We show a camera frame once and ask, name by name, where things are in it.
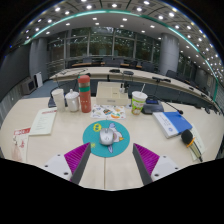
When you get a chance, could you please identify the white printed paper sheet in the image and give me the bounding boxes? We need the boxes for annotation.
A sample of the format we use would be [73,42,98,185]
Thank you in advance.
[29,107,58,137]

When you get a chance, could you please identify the red bottle with green band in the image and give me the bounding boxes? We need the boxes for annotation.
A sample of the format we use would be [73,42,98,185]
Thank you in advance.
[77,74,92,114]

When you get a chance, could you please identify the ceiling lights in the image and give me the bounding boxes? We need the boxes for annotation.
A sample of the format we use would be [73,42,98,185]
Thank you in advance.
[13,0,224,74]

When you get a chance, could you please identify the paper cup with straw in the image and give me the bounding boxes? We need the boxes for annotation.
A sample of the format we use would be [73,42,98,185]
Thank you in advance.
[130,83,148,116]

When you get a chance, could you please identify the black handheld microphone orange ring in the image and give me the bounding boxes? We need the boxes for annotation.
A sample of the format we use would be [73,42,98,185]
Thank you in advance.
[180,129,204,163]

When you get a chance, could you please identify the silver grey computer mouse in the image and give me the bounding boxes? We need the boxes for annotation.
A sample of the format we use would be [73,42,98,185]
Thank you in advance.
[99,127,115,147]

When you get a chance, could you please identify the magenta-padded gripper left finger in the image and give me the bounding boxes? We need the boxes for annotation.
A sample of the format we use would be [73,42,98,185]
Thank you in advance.
[43,142,92,185]

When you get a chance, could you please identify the dark office chairs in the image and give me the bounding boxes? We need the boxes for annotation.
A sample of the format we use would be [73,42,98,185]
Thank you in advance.
[81,56,214,98]

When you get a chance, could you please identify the red and white leaflet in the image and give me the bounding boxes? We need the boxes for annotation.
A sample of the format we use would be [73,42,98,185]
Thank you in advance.
[11,126,32,163]

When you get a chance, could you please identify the blue and white book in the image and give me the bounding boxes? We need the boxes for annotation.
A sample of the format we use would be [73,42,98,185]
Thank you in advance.
[152,111,193,139]

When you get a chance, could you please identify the curved beige conference desk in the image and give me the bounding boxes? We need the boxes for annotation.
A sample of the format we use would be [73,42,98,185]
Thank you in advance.
[49,66,218,104]

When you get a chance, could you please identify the flat white cardboard box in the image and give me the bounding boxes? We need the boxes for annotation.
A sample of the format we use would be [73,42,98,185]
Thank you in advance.
[95,81,130,107]

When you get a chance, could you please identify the colourful sticker sheet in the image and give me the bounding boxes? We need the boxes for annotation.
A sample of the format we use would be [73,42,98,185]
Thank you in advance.
[89,104,127,121]

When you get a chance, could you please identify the round teal cartoon mouse pad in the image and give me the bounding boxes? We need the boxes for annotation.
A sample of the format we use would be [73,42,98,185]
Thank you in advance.
[82,120,131,159]

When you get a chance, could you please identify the white lidded jar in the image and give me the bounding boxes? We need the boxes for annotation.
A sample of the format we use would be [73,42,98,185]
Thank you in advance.
[64,88,81,113]

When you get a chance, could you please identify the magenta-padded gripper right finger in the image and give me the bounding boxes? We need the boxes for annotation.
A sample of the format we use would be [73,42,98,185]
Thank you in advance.
[132,143,183,186]

